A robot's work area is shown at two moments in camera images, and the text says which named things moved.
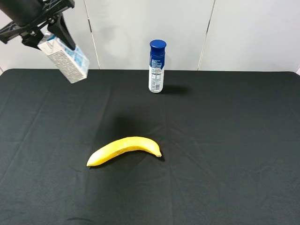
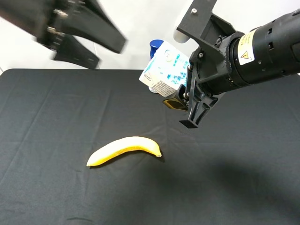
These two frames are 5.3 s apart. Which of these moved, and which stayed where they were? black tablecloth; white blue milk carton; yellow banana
Moved: white blue milk carton
Stayed: yellow banana; black tablecloth
